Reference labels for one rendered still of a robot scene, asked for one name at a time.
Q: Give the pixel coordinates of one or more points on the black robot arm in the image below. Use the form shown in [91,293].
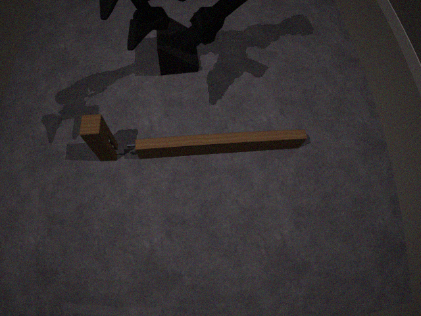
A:
[206,22]

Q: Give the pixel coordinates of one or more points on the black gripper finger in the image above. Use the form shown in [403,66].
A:
[139,28]
[106,8]

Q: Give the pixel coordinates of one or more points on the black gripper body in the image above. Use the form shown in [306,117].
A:
[145,11]

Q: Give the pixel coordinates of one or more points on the long brown wooden board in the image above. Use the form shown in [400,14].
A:
[174,146]

